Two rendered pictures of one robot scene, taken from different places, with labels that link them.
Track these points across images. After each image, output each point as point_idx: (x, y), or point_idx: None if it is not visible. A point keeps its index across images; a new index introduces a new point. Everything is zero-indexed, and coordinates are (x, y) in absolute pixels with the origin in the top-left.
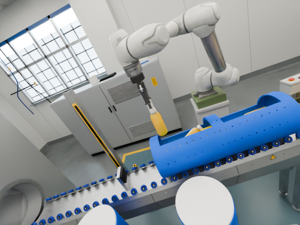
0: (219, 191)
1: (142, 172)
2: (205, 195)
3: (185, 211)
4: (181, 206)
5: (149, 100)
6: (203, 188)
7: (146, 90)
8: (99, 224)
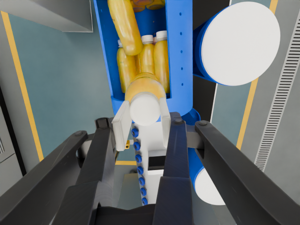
0: (238, 16)
1: (143, 132)
2: (235, 39)
3: (245, 73)
4: (237, 77)
5: (212, 129)
6: (225, 38)
7: (177, 180)
8: None
